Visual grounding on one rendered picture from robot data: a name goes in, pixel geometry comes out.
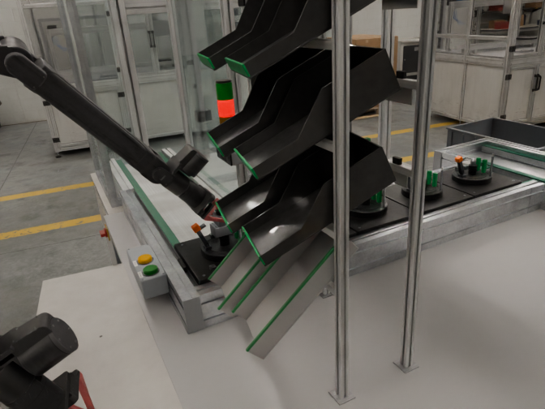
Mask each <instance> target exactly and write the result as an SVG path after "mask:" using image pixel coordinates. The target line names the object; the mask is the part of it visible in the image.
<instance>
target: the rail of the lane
mask: <svg viewBox="0 0 545 409"><path fill-rule="evenodd" d="M120 196H121V197H122V198H121V199H122V207H123V208H124V210H123V211H124V214H125V216H126V218H127V220H128V221H129V223H130V225H131V228H132V230H133V231H134V233H135V235H136V237H137V239H138V240H139V243H140V245H141V246H142V245H145V244H149V245H150V246H151V248H152V250H153V251H154V253H155V255H156V257H157V259H158V260H159V262H160V263H161V266H162V268H163V269H164V271H165V273H166V275H167V279H168V284H169V289H170V292H168V293H166V294H167V295H168V297H169V299H170V302H171V303H172V305H173V306H174V309H175V311H176V313H177V314H178V317H179V319H180V320H181V322H182V324H183V326H184V328H185V330H186V332H187V333H188V334H192V333H194V332H197V331H199V330H202V329H205V327H204V317H203V311H202V306H201V300H200V295H199V293H198V292H197V290H196V289H195V287H194V286H193V284H192V283H191V281H190V279H189V278H188V276H187V275H186V273H187V267H186V265H185V264H184V263H183V261H182V259H181V258H178V260H177V259H176V258H175V256H174V254H173V253H172V252H171V251H170V249H169V247H168V246H167V244H166V242H165V240H164V239H163V238H162V237H161V235H160V233H159V232H158V230H157V228H156V227H155V226H154V224H153V223H152V221H151V219H150V218H149V216H148V215H147V213H146V212H145V210H144V208H143V207H142V205H141V204H140V202H139V201H138V199H137V198H136V196H135V194H134V193H133V191H132V190H131V189H128V190H127V191H126V192H125V191H120Z"/></svg>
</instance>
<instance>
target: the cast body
mask: <svg viewBox="0 0 545 409"><path fill-rule="evenodd" d="M212 216H213V217H219V218H223V217H222V216H221V213H220V211H219V209H217V210H216V212H214V213H212ZM209 225H210V231H211V233H212V234H213V235H214V236H215V238H219V237H221V236H225V235H230V234H232V233H231V232H230V230H229V228H228V227H227V225H226V224H225V223H224V222H212V223H210V224H209Z"/></svg>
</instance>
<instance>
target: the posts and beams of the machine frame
mask: <svg viewBox="0 0 545 409"><path fill-rule="evenodd" d="M395 19H396V9H392V10H382V15H381V43H380V48H382V49H386V51H387V53H388V57H389V59H390V62H391V64H392V66H393V59H394V38H395ZM391 119H392V102H391V101H387V100H384V101H382V102H381V103H379V127H378V145H379V146H381V147H383V150H384V152H385V155H386V157H387V158H388V159H389V160H390V140H391Z"/></svg>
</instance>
